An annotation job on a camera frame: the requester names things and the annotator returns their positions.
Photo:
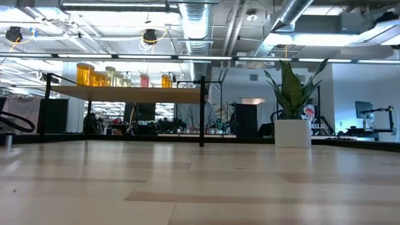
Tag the person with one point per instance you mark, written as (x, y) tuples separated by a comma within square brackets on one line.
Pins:
[(190, 115), (90, 123)]

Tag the wall air vent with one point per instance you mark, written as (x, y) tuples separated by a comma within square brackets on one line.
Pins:
[(253, 77)]

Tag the corrugated silver ventilation duct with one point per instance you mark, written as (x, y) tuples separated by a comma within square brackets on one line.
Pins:
[(197, 28)]

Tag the slanted silver ventilation duct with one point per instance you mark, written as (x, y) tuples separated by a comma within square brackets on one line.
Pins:
[(290, 12)]

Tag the small green background plant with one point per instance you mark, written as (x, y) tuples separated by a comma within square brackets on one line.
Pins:
[(220, 125)]

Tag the rectangular ceiling light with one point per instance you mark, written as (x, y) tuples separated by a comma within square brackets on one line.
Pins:
[(312, 39)]

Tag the grey metal post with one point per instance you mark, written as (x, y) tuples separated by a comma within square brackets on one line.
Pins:
[(9, 142)]

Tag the pale hanging cloth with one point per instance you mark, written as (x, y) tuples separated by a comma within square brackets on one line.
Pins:
[(22, 109)]

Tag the pink medicine bottle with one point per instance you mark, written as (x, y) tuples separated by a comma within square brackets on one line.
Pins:
[(144, 82)]

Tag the black background screens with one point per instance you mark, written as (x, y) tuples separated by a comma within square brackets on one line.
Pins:
[(145, 112)]

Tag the round ceiling sensor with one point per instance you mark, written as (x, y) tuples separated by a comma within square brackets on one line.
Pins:
[(251, 17)]

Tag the black background tripod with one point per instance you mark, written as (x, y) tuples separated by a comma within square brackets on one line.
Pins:
[(319, 103)]

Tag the dark computer monitor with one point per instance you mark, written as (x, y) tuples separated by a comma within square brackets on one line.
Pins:
[(364, 109)]

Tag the background wooden desk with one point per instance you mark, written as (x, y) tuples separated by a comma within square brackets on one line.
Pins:
[(187, 136)]

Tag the dark partition panel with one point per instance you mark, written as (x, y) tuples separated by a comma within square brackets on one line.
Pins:
[(61, 115)]

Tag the long ceiling light bar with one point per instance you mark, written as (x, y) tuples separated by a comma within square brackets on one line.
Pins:
[(203, 57)]

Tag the black office chair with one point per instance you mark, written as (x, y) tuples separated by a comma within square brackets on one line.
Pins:
[(265, 130)]

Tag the black ceiling device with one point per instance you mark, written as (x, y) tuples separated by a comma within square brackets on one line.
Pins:
[(150, 36), (14, 33)]

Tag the black cabinet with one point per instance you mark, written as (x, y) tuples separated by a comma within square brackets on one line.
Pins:
[(247, 120)]

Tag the wooden shelf black frame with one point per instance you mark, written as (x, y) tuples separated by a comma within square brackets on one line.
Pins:
[(125, 94)]

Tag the snake plant white pot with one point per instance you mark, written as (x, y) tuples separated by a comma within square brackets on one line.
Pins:
[(292, 134)]

